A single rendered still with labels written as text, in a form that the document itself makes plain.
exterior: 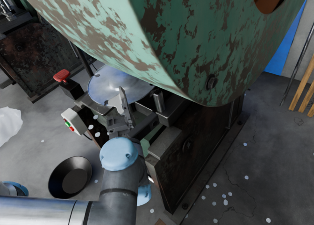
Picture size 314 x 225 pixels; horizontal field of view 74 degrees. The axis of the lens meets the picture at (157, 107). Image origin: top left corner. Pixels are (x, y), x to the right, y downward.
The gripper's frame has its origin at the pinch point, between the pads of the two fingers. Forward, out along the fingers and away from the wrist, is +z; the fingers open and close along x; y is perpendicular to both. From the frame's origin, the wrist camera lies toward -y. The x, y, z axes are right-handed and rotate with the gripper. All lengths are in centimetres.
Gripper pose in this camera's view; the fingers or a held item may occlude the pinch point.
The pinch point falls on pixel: (127, 101)
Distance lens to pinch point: 74.9
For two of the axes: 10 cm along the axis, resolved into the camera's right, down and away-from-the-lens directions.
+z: -2.2, -6.9, 6.8
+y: -9.6, 2.7, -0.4
